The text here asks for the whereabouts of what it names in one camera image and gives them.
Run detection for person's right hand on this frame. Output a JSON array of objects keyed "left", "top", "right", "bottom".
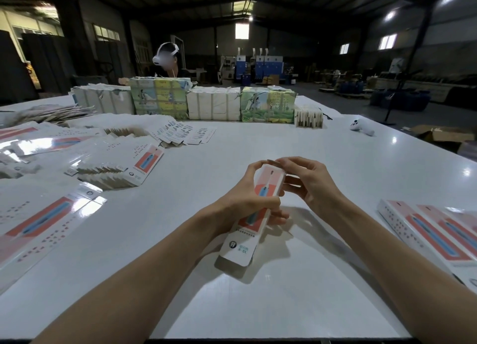
[{"left": 276, "top": 157, "right": 347, "bottom": 222}]

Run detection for person's left hand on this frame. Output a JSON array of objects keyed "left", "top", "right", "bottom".
[{"left": 205, "top": 160, "right": 290, "bottom": 240}]

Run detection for white toothbrush carton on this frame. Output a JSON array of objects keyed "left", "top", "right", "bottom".
[{"left": 218, "top": 163, "right": 286, "bottom": 267}]

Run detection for pile of carton blanks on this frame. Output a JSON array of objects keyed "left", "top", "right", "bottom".
[{"left": 0, "top": 114, "right": 217, "bottom": 296}]

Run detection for person's left forearm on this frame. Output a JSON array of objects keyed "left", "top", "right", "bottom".
[{"left": 33, "top": 215, "right": 232, "bottom": 344}]

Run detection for person's right forearm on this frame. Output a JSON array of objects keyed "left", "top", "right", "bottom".
[{"left": 326, "top": 198, "right": 477, "bottom": 344}]

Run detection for small beige card stack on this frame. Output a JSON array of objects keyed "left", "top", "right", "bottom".
[{"left": 294, "top": 107, "right": 324, "bottom": 128}]

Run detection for small white object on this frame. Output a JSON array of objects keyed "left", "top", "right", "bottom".
[{"left": 349, "top": 118, "right": 376, "bottom": 137}]

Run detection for green printed carton bundle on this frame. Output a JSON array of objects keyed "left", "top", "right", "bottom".
[{"left": 240, "top": 86, "right": 298, "bottom": 124}]

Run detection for row of white cartons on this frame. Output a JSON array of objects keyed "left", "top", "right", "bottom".
[
  {"left": 70, "top": 84, "right": 135, "bottom": 115},
  {"left": 186, "top": 86, "right": 242, "bottom": 122}
]

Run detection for blue bins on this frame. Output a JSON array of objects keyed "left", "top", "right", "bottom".
[{"left": 370, "top": 88, "right": 432, "bottom": 112}]

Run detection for blue machine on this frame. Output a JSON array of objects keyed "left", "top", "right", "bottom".
[{"left": 235, "top": 48, "right": 284, "bottom": 84}]

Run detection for black floor stand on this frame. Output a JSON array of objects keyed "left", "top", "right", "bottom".
[{"left": 380, "top": 19, "right": 429, "bottom": 125}]

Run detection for green yellow carton bundle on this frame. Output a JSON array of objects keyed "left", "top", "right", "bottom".
[{"left": 130, "top": 77, "right": 193, "bottom": 121}]

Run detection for open cardboard box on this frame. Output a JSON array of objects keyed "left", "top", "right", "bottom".
[{"left": 412, "top": 124, "right": 475, "bottom": 151}]

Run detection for white plastic bags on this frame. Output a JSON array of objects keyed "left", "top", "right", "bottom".
[{"left": 457, "top": 140, "right": 477, "bottom": 162}]

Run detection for white headset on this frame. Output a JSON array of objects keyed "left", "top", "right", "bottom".
[{"left": 153, "top": 42, "right": 180, "bottom": 69}]

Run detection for grey crate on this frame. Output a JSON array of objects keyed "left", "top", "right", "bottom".
[{"left": 73, "top": 75, "right": 110, "bottom": 86}]

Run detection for pile of grey flat sheets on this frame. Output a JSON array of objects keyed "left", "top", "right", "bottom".
[{"left": 0, "top": 103, "right": 98, "bottom": 128}]

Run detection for dark grey cabinet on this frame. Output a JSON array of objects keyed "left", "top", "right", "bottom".
[{"left": 22, "top": 33, "right": 76, "bottom": 95}]

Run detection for double wall window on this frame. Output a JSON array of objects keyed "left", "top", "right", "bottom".
[{"left": 378, "top": 33, "right": 398, "bottom": 51}]

